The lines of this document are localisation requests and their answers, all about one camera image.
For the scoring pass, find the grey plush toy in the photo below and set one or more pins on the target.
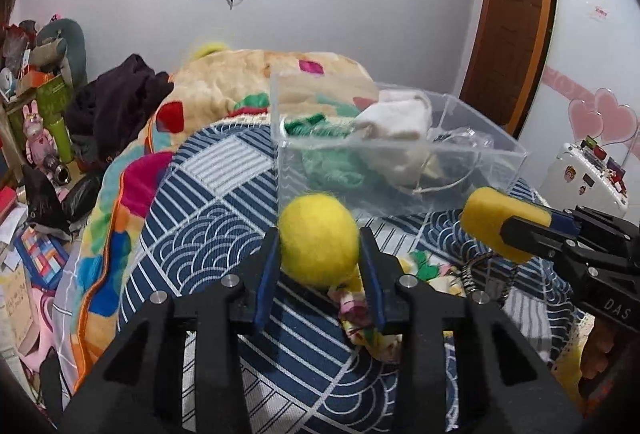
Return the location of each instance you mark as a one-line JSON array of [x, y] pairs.
[[65, 47]]

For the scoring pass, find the brown wooden door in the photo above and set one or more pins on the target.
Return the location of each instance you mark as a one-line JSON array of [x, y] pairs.
[[515, 19]]

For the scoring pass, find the yellow sponge block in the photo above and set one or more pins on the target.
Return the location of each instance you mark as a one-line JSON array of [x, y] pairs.
[[487, 219]]

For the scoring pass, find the dark purple clothing pile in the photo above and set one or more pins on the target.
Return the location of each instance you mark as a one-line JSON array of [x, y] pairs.
[[120, 102]]

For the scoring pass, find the yellow soft object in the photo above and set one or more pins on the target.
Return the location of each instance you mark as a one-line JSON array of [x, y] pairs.
[[567, 366]]

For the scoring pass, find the white cloth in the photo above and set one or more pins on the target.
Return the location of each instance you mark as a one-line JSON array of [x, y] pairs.
[[397, 124]]

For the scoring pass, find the pink rabbit toy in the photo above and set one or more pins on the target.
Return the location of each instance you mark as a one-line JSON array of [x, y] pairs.
[[36, 134]]

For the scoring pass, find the green knitted cloth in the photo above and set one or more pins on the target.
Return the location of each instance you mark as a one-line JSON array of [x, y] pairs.
[[330, 162]]

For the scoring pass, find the clear plastic piece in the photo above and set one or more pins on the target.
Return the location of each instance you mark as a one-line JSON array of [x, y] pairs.
[[457, 149]]

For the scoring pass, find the yellow felt ball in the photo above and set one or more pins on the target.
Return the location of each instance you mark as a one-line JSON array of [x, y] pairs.
[[318, 241]]

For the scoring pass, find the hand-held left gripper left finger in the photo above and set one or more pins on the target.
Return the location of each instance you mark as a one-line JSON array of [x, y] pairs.
[[264, 286]]

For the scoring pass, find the blue white patterned blanket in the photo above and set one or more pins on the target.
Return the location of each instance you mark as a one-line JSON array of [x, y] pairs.
[[210, 224]]

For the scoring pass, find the green cardboard box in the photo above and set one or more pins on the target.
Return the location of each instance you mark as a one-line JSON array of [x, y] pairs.
[[54, 95]]

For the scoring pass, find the floral fabric piece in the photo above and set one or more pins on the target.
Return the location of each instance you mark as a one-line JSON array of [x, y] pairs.
[[362, 319]]

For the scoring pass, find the colourful checked box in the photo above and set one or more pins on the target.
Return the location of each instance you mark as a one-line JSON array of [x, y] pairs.
[[42, 256]]

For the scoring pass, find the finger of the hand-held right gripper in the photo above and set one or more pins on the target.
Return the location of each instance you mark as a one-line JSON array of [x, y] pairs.
[[537, 239], [565, 218]]

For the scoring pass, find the metal watch band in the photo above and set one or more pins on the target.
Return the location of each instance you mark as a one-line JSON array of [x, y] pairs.
[[467, 281]]

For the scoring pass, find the person's right hand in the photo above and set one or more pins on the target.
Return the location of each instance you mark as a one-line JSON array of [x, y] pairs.
[[600, 354]]

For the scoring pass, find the colourful patchwork fleece blanket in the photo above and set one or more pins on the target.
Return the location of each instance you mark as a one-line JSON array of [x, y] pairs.
[[225, 84]]

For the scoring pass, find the pink heart wall stickers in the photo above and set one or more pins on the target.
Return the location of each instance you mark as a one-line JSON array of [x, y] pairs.
[[602, 117]]

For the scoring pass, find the clear acrylic box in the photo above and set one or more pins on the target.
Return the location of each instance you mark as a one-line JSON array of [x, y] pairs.
[[400, 184]]

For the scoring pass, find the green bottle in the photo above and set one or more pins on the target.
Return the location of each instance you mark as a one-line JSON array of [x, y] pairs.
[[62, 139]]

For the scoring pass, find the white stickered suitcase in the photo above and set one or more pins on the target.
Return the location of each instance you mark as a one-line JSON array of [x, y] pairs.
[[582, 181]]

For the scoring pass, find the black bag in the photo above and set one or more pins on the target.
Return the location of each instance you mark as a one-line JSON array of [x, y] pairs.
[[45, 204]]

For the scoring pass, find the yellow green fuzzy ball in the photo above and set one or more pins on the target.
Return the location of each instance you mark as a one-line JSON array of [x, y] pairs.
[[210, 49]]

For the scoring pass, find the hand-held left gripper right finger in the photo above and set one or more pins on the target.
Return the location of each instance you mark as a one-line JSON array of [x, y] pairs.
[[373, 286]]

